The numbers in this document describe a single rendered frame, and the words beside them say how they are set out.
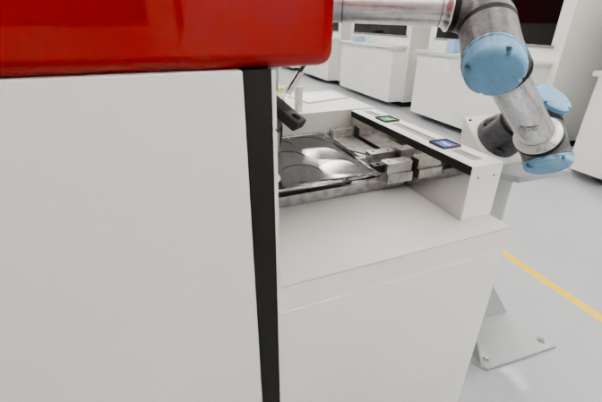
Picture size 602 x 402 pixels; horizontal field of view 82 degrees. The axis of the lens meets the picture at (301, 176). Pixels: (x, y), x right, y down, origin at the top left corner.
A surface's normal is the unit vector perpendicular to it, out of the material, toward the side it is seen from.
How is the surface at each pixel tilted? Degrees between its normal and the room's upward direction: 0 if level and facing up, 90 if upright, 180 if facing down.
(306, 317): 90
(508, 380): 0
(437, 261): 90
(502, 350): 0
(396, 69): 90
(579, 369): 0
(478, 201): 90
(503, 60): 123
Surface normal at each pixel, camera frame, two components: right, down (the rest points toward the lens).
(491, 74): -0.22, 0.81
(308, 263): 0.01, -0.91
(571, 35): 0.36, 0.39
